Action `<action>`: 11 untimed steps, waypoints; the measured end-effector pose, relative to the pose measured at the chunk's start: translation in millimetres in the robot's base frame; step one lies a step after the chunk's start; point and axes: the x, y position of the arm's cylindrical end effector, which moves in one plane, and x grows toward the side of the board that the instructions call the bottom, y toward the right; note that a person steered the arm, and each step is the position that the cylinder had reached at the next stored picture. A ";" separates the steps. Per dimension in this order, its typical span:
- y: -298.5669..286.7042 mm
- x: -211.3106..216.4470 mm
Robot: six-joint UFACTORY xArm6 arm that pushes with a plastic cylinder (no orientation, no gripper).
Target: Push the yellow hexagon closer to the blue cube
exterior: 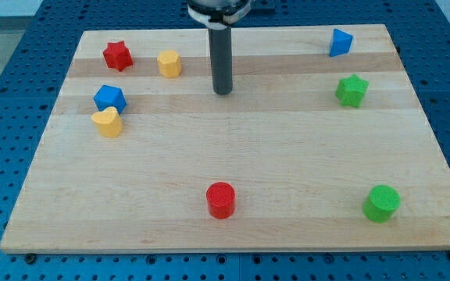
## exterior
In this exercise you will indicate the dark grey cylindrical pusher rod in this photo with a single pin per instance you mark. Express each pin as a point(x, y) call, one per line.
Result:
point(221, 60)

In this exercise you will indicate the yellow hexagon block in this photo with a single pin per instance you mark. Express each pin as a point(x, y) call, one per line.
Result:
point(169, 63)

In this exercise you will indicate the green cylinder block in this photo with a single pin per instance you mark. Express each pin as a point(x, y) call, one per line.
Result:
point(381, 203)

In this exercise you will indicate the blue cube block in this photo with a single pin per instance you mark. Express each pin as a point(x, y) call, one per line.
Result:
point(109, 96)

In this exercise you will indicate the green star block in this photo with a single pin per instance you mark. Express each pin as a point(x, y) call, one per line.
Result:
point(351, 91)

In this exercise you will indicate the red cylinder block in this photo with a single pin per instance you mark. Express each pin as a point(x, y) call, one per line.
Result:
point(220, 198)

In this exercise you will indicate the yellow heart block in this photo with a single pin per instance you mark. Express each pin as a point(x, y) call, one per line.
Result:
point(108, 122)

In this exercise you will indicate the light wooden board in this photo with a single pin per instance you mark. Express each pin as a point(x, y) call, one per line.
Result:
point(301, 164)

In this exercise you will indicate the blue triangle block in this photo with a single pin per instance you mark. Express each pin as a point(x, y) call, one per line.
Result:
point(341, 43)

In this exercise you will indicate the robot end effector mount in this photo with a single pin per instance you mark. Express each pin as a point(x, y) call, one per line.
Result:
point(218, 14)

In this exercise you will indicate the red star block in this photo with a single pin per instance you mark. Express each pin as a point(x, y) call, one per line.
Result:
point(117, 56)

